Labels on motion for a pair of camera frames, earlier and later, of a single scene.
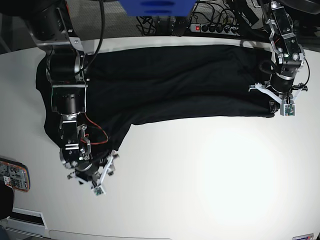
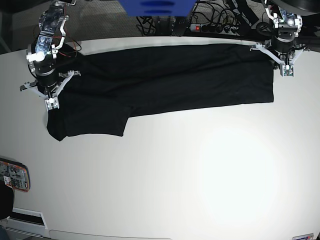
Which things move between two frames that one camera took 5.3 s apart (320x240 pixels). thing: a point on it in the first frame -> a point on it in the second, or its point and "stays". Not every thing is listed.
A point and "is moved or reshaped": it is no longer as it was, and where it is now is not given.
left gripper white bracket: (98, 189) -> (52, 103)
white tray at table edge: (28, 222) stays
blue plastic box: (158, 8) stays
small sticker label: (308, 236) stays
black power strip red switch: (214, 29) stays
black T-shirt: (127, 83) is moved or reshaped
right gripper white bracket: (287, 107) -> (286, 69)
